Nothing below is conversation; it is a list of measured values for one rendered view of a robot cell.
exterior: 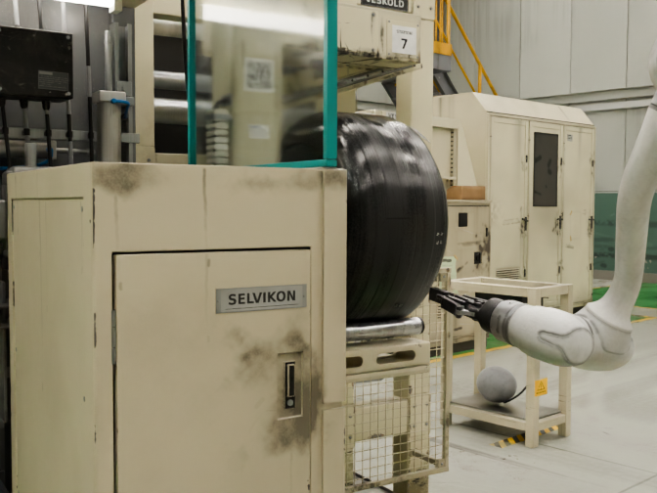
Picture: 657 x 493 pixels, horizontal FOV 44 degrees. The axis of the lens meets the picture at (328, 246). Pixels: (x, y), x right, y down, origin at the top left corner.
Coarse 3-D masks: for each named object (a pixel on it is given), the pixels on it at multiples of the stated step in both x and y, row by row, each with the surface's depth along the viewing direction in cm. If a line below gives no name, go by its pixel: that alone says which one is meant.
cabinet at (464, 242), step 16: (448, 208) 654; (464, 208) 668; (480, 208) 683; (464, 224) 668; (480, 224) 683; (448, 240) 656; (464, 240) 670; (480, 240) 684; (448, 256) 656; (464, 256) 671; (480, 256) 681; (464, 272) 672; (480, 272) 686; (432, 304) 646; (432, 320) 647; (464, 320) 674; (432, 336) 647; (464, 336) 676; (432, 352) 651
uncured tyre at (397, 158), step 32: (352, 128) 196; (384, 128) 201; (352, 160) 190; (384, 160) 192; (416, 160) 197; (352, 192) 188; (384, 192) 188; (416, 192) 193; (352, 224) 188; (384, 224) 188; (416, 224) 192; (448, 224) 202; (352, 256) 189; (384, 256) 189; (416, 256) 194; (352, 288) 192; (384, 288) 194; (416, 288) 199; (352, 320) 200
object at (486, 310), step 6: (492, 300) 172; (498, 300) 172; (468, 306) 176; (474, 306) 176; (486, 306) 172; (492, 306) 170; (474, 312) 173; (480, 312) 172; (486, 312) 171; (492, 312) 170; (474, 318) 174; (480, 318) 172; (486, 318) 170; (480, 324) 173; (486, 324) 171; (486, 330) 172
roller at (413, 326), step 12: (348, 324) 199; (360, 324) 201; (372, 324) 202; (384, 324) 204; (396, 324) 206; (408, 324) 208; (420, 324) 210; (348, 336) 198; (360, 336) 200; (372, 336) 202; (384, 336) 205
